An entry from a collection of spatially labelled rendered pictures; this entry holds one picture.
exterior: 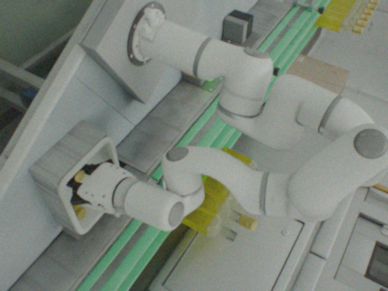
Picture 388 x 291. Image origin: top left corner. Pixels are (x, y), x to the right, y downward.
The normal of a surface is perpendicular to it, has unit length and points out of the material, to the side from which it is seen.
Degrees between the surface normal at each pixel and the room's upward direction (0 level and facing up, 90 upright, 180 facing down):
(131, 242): 90
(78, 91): 0
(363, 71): 90
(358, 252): 90
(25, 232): 0
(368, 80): 90
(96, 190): 105
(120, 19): 3
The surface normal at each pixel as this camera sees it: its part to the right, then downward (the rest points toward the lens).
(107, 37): 0.86, 0.42
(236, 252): 0.00, -0.65
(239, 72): -0.50, 0.37
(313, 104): -0.43, -0.11
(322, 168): -0.37, -0.42
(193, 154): -0.15, -0.78
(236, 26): -0.52, 0.65
